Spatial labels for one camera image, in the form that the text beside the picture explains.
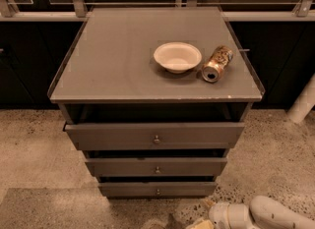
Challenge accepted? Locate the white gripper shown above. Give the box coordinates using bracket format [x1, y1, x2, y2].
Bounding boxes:
[185, 202, 255, 229]

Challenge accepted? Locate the grey bottom drawer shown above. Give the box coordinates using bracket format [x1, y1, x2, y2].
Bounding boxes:
[99, 182, 216, 198]

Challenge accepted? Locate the grey drawer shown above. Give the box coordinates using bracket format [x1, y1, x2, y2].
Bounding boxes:
[86, 157, 227, 177]
[99, 182, 216, 198]
[65, 122, 244, 150]

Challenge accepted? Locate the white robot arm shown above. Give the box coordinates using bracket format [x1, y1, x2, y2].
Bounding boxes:
[185, 196, 315, 229]

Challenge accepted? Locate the grey top drawer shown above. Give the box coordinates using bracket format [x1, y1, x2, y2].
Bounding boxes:
[65, 122, 244, 150]

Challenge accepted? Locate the grey middle drawer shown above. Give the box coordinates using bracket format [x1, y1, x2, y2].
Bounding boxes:
[86, 157, 227, 177]

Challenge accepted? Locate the grey drawer cabinet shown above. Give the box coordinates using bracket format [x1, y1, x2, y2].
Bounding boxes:
[48, 7, 264, 184]

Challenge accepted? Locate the white floor pipe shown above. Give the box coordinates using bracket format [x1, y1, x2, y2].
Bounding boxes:
[287, 74, 315, 123]

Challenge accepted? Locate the crushed gold soda can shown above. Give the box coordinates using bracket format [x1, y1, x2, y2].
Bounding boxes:
[201, 45, 233, 83]

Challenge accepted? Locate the white paper bowl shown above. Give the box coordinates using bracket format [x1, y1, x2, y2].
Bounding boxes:
[154, 42, 202, 74]

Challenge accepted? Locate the metal window railing frame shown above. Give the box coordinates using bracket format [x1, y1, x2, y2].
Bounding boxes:
[0, 0, 315, 23]

